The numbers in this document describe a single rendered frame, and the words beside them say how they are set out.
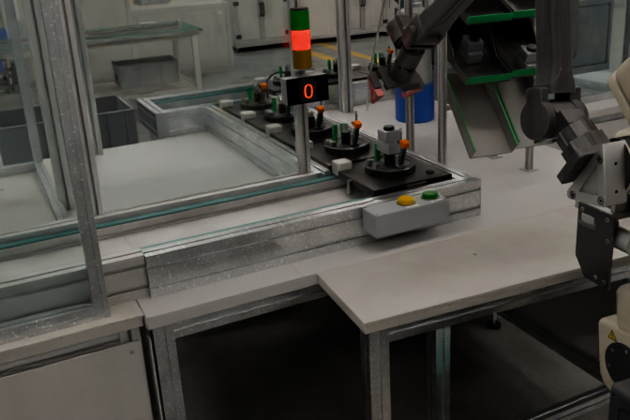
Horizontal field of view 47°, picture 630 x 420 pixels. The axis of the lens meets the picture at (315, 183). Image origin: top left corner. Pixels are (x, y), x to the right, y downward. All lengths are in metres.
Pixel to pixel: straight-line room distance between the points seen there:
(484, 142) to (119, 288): 1.06
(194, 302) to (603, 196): 0.85
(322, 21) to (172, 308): 9.87
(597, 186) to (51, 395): 1.14
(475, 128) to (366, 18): 9.54
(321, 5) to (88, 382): 9.93
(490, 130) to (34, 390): 1.33
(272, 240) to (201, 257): 0.17
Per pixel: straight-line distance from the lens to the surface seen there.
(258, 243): 1.68
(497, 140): 2.10
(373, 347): 1.54
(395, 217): 1.75
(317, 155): 2.17
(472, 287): 1.61
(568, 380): 2.91
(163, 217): 1.89
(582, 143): 1.38
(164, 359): 1.65
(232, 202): 1.93
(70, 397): 1.66
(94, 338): 1.60
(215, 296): 1.62
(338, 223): 1.76
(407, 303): 1.55
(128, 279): 1.64
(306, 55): 1.93
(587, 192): 1.39
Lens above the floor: 1.60
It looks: 19 degrees down
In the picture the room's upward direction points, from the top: 3 degrees counter-clockwise
